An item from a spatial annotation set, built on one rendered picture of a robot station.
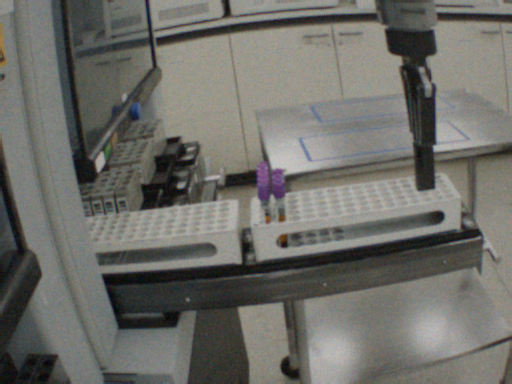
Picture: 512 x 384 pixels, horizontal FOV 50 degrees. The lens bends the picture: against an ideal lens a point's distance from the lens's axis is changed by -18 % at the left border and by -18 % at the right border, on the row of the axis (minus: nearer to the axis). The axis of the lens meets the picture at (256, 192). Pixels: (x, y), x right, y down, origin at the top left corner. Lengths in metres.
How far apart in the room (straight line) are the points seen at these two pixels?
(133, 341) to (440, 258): 0.45
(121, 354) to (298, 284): 0.27
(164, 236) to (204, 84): 2.36
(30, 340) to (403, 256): 0.51
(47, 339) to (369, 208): 0.47
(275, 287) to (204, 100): 2.40
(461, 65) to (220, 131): 1.36
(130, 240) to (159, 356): 0.17
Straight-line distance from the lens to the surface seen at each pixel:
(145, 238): 0.86
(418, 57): 0.80
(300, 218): 0.84
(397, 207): 0.85
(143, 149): 1.19
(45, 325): 0.64
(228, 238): 0.84
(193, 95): 3.20
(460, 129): 1.31
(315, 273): 0.85
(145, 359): 0.84
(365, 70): 3.20
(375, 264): 0.86
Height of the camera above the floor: 1.22
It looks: 22 degrees down
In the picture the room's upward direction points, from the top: 8 degrees counter-clockwise
